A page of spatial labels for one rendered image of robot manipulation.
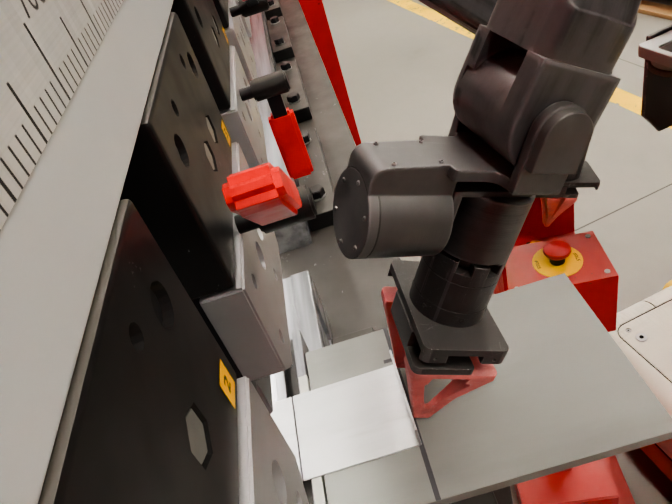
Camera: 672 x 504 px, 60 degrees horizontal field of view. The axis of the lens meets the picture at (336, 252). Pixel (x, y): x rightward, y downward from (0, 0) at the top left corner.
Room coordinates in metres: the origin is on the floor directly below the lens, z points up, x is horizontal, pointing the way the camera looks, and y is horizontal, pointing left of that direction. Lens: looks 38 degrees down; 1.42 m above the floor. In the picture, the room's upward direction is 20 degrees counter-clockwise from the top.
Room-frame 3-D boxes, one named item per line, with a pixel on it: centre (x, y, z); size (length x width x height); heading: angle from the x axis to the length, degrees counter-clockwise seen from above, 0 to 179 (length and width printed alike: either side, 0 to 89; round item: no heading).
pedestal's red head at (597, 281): (0.66, -0.31, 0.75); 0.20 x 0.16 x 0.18; 168
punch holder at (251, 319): (0.28, 0.08, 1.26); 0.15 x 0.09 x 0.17; 177
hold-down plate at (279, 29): (1.71, -0.05, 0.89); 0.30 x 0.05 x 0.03; 177
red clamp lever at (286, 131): (0.46, 0.01, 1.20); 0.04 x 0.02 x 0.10; 87
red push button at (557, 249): (0.61, -0.31, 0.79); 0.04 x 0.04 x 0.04
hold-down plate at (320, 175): (0.91, -0.01, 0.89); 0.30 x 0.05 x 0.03; 177
